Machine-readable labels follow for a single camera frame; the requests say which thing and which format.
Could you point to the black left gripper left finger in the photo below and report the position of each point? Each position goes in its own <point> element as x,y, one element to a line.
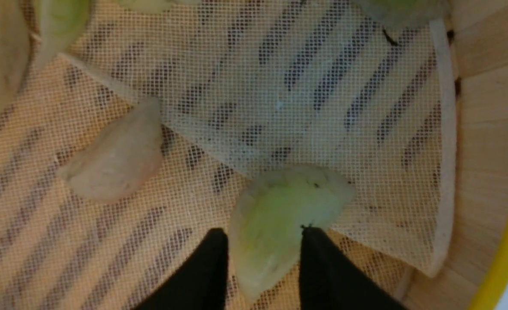
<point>200,283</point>

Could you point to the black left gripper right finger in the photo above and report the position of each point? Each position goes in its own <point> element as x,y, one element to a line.
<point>328,280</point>

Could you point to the green dumpling front steamer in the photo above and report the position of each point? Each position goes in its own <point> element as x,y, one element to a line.
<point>266,223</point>

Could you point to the green dumpling steamer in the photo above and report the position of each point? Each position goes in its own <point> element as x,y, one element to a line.
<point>266,223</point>
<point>59,23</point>

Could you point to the pink dumpling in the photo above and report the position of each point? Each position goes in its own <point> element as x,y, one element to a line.
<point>121,158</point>

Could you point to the yellow-rimmed bamboo steamer basket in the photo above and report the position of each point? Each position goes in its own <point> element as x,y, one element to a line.
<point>475,269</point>

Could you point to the white mesh steamer liner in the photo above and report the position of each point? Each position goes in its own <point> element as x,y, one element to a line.
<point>246,86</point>

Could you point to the green dumpling far left steamer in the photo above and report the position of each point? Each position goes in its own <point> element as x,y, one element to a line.
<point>59,23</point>

